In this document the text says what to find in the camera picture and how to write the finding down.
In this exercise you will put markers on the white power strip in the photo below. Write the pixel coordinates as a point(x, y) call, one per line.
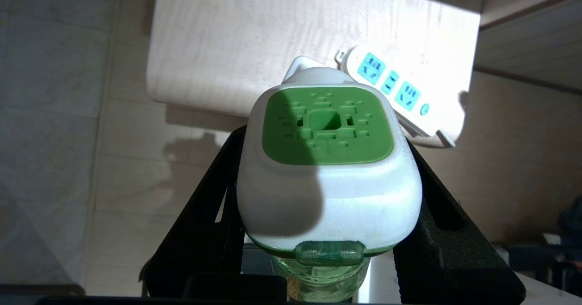
point(400, 91)

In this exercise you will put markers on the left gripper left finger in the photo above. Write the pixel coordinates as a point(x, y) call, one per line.
point(195, 246)

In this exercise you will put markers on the white green mosquito repellent device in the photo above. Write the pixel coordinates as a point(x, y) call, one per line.
point(327, 182)

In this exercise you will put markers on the light wooden table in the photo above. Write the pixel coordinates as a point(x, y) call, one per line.
point(273, 46)

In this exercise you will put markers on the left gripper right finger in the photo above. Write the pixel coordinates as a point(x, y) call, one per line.
point(454, 259)

